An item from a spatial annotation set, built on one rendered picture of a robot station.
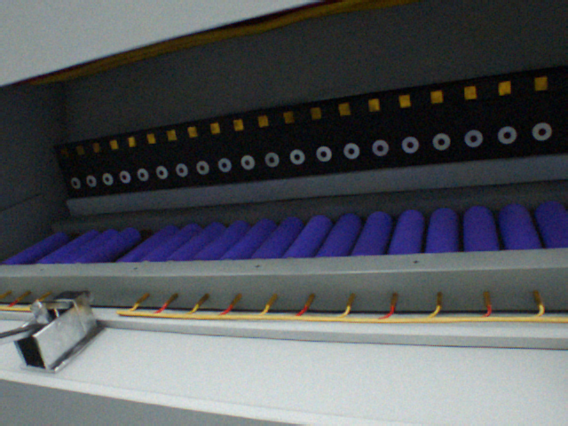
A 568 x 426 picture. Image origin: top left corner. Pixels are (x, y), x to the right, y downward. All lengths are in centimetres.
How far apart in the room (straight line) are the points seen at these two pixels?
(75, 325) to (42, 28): 16
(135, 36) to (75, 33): 4
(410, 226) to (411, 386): 11
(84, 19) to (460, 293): 22
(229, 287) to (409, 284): 9
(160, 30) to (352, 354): 17
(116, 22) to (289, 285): 15
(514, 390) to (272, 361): 10
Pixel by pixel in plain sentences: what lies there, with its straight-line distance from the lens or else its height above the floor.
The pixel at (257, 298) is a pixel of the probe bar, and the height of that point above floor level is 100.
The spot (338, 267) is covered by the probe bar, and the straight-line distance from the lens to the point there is 23.
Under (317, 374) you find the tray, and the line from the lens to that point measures 20.
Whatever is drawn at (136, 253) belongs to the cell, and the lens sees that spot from 34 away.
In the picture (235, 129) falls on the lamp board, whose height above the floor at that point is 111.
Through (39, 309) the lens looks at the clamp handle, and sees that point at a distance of 27.
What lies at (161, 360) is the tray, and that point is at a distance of 24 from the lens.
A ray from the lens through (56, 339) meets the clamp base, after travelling 27.
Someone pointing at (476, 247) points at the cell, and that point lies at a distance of 25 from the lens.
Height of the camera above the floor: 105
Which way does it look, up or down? level
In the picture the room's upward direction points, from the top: 4 degrees counter-clockwise
